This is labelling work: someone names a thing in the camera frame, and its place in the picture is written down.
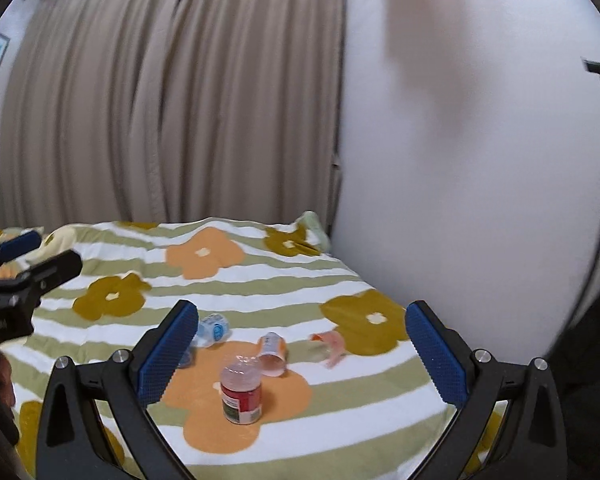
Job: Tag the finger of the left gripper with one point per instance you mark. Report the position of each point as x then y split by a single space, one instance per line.
19 246
49 274

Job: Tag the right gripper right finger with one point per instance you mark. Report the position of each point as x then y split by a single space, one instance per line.
508 422

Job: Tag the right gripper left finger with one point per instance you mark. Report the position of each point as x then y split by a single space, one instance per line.
72 441

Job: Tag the red green label cup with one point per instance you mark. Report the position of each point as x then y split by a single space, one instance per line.
241 390

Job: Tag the clear white blue cup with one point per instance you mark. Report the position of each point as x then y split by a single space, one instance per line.
213 329

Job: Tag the orange label cup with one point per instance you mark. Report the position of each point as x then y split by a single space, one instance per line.
272 355

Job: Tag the clear pink cup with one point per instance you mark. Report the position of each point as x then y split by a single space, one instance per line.
330 347

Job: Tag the left hand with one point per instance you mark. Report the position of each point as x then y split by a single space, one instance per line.
7 393

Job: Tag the striped floral blanket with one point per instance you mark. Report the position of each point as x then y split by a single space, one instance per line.
375 415

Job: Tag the beige curtain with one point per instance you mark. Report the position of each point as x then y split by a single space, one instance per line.
173 111

